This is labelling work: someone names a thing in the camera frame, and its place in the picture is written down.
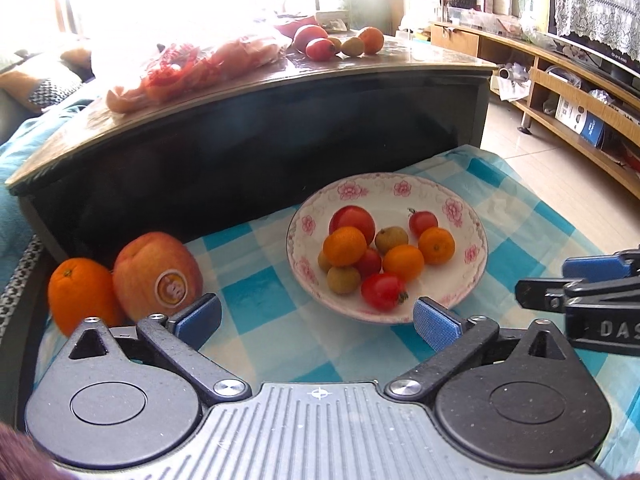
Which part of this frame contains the red tomato with stem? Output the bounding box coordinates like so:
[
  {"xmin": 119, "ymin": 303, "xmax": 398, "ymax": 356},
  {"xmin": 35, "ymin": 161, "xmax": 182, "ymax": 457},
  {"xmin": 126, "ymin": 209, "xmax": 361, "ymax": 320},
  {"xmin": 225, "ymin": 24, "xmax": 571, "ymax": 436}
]
[{"xmin": 360, "ymin": 272, "xmax": 408, "ymax": 312}]

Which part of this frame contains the small mandarin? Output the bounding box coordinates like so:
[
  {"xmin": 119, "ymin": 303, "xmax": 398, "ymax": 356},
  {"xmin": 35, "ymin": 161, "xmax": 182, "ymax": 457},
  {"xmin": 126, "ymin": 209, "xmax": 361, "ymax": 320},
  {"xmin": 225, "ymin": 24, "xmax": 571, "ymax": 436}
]
[{"xmin": 383, "ymin": 244, "xmax": 425, "ymax": 283}]

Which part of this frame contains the mandarin orange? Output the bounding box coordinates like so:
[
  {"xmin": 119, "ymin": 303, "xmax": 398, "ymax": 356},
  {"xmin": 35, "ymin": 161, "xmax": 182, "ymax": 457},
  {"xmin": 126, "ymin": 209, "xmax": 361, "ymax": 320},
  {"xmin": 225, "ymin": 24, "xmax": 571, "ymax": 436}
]
[
  {"xmin": 418, "ymin": 226, "xmax": 456, "ymax": 266},
  {"xmin": 322, "ymin": 226, "xmax": 368, "ymax": 266}
]

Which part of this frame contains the small red cherry tomato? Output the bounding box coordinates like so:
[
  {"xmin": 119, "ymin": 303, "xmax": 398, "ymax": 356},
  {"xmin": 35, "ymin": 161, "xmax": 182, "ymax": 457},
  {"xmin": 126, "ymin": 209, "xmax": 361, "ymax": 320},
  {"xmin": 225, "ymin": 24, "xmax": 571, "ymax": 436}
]
[{"xmin": 352, "ymin": 247, "xmax": 382, "ymax": 280}]

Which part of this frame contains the brown longan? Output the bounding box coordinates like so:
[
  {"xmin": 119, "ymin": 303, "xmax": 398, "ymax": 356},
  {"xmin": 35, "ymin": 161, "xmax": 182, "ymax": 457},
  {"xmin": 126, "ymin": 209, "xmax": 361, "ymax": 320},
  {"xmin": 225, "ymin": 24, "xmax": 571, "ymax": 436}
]
[
  {"xmin": 374, "ymin": 226, "xmax": 409, "ymax": 255},
  {"xmin": 317, "ymin": 250, "xmax": 332, "ymax": 273},
  {"xmin": 326, "ymin": 266, "xmax": 361, "ymax": 295}
]

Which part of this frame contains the large red tomato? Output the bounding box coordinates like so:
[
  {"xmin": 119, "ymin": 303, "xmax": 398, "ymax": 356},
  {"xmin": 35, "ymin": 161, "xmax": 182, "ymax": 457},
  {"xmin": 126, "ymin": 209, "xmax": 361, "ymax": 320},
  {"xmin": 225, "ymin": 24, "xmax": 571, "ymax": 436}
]
[{"xmin": 329, "ymin": 205, "xmax": 376, "ymax": 245}]

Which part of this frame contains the red apple with sticker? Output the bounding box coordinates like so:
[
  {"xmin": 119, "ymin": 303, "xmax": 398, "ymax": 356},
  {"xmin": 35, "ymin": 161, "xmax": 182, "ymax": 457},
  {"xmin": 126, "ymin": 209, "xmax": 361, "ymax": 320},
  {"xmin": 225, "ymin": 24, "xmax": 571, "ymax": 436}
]
[{"xmin": 113, "ymin": 232, "xmax": 203, "ymax": 322}]

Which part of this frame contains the large orange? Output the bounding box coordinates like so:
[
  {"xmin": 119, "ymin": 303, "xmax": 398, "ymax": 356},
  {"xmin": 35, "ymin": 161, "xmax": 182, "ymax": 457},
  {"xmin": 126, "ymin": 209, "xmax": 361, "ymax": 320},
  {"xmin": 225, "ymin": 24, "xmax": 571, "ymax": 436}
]
[{"xmin": 47, "ymin": 258, "xmax": 126, "ymax": 337}]

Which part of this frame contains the blue white box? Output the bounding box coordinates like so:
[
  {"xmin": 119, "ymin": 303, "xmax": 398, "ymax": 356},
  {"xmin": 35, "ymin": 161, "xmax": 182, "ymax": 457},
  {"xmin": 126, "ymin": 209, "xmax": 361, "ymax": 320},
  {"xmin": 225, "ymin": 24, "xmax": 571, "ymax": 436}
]
[{"xmin": 554, "ymin": 96, "xmax": 605, "ymax": 148}]

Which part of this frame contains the brown longan in plate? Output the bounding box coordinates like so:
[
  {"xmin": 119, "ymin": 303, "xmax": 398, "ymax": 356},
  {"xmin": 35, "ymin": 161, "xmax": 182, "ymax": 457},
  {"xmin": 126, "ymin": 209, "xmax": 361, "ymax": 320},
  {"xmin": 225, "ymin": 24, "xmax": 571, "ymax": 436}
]
[{"xmin": 317, "ymin": 250, "xmax": 332, "ymax": 273}]

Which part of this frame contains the white floral porcelain plate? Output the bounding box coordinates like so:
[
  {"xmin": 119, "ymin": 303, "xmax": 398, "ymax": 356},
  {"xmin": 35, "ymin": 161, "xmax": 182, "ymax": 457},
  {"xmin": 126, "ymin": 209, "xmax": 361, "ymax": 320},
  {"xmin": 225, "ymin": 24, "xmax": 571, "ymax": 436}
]
[{"xmin": 285, "ymin": 174, "xmax": 488, "ymax": 324}]

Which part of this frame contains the wooden tv shelf unit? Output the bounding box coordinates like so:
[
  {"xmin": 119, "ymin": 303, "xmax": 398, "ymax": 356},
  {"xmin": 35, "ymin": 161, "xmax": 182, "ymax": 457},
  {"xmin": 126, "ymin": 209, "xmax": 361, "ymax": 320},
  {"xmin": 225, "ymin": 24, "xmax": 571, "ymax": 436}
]
[{"xmin": 431, "ymin": 23, "xmax": 639, "ymax": 196}]

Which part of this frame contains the dark coffee table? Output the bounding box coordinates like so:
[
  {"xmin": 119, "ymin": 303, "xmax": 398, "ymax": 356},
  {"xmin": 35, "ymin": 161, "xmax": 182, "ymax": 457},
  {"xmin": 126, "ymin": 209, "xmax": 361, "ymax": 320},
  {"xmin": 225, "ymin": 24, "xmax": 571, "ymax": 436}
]
[{"xmin": 8, "ymin": 38, "xmax": 494, "ymax": 265}]

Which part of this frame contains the white lace curtain cloth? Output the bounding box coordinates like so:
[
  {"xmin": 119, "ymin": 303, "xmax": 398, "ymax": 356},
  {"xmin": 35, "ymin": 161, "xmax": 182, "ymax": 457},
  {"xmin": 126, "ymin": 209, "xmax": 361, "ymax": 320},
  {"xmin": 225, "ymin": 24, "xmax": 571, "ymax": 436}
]
[{"xmin": 554, "ymin": 0, "xmax": 639, "ymax": 61}]

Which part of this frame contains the red plastic bag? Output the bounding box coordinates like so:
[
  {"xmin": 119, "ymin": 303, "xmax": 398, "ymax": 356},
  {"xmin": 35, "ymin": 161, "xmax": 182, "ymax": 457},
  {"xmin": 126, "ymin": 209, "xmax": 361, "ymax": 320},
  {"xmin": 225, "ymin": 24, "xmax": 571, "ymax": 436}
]
[{"xmin": 105, "ymin": 32, "xmax": 291, "ymax": 114}]

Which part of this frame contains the fruit pile on table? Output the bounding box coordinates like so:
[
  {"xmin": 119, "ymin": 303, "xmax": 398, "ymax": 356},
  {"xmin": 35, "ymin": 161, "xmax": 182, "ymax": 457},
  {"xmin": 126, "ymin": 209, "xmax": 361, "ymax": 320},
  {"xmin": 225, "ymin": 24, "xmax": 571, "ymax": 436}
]
[{"xmin": 273, "ymin": 15, "xmax": 385, "ymax": 62}]

